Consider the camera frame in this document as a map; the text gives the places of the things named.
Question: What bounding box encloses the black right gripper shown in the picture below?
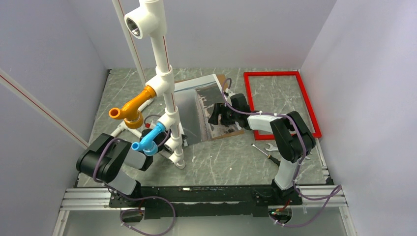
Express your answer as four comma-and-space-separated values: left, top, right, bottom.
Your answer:
208, 103, 239, 125

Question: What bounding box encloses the black and white photo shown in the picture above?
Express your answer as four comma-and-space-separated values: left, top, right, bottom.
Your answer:
173, 73, 243, 146

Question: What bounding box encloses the yellow black screwdriver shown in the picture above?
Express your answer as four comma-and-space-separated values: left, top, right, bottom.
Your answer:
251, 144, 280, 166

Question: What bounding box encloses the red picture frame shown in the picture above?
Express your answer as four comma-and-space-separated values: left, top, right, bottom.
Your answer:
243, 71, 322, 138

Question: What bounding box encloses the blue pipe elbow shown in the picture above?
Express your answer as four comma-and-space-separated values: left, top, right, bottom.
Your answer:
131, 122, 166, 156

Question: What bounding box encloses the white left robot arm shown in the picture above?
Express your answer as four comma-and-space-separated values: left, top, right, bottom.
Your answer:
76, 133, 153, 207

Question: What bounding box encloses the orange pipe elbow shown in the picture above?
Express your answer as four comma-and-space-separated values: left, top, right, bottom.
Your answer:
108, 86, 156, 129

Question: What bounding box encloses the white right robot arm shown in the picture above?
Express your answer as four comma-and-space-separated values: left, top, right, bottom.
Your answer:
208, 93, 316, 204

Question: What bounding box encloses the silver open-end wrench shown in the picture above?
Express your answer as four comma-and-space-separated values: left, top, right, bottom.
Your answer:
265, 143, 303, 163

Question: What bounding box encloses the white pipe stand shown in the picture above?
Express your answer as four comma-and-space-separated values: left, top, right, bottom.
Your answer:
124, 0, 185, 169

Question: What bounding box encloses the white pole with red stripe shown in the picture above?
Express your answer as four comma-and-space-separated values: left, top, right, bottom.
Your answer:
112, 0, 147, 85

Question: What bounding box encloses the white diagonal pole left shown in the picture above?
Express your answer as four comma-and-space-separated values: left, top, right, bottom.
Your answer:
0, 69, 89, 149

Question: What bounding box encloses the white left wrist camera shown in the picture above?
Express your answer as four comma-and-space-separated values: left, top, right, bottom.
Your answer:
144, 120, 157, 129

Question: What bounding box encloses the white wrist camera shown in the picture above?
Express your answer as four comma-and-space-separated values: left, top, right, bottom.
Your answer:
224, 89, 235, 106
144, 120, 157, 129

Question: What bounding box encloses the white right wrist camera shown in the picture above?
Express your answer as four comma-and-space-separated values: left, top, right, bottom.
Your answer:
224, 89, 235, 106

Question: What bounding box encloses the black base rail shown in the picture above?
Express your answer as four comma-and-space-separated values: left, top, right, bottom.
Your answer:
109, 184, 302, 219

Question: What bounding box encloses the aluminium extrusion frame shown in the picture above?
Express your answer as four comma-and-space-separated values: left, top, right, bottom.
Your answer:
52, 185, 357, 236

